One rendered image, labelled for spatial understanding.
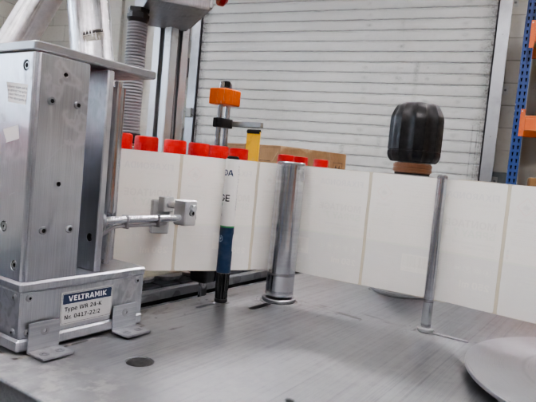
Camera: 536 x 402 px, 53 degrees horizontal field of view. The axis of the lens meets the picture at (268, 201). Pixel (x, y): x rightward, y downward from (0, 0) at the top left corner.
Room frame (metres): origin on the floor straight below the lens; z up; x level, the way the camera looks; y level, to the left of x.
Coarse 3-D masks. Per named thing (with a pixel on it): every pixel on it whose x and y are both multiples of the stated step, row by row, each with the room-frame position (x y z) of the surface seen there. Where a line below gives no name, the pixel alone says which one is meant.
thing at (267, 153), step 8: (232, 144) 1.63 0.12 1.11; (240, 144) 1.60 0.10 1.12; (264, 144) 1.53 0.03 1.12; (264, 152) 1.53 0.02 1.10; (272, 152) 1.50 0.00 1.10; (280, 152) 1.48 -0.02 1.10; (288, 152) 1.50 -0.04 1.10; (296, 152) 1.53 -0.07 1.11; (304, 152) 1.55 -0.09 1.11; (312, 152) 1.58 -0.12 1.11; (320, 152) 1.60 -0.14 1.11; (328, 152) 1.63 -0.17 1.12; (264, 160) 1.52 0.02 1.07; (272, 160) 1.50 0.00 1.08; (312, 160) 1.58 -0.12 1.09; (336, 160) 1.66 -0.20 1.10; (344, 160) 1.69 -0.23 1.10; (336, 168) 1.66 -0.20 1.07; (344, 168) 1.69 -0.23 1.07
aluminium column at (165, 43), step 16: (160, 32) 0.97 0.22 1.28; (176, 32) 0.96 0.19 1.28; (160, 48) 0.97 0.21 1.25; (176, 48) 0.96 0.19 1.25; (160, 64) 0.97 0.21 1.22; (160, 80) 0.97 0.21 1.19; (176, 80) 0.98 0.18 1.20; (160, 96) 0.96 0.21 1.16; (176, 96) 0.97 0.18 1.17; (160, 112) 0.96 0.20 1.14; (176, 112) 0.97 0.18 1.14; (160, 128) 0.95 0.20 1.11; (176, 128) 0.98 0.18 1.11; (160, 144) 0.95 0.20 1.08
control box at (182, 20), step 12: (144, 0) 0.82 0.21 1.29; (156, 0) 0.80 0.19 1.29; (168, 0) 0.81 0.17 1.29; (180, 0) 0.81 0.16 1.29; (192, 0) 0.82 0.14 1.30; (204, 0) 0.83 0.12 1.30; (156, 12) 0.87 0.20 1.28; (168, 12) 0.86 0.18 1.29; (180, 12) 0.85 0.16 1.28; (192, 12) 0.85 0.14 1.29; (204, 12) 0.84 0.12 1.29; (156, 24) 0.94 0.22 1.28; (168, 24) 0.94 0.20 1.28; (180, 24) 0.93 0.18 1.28; (192, 24) 0.92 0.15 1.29
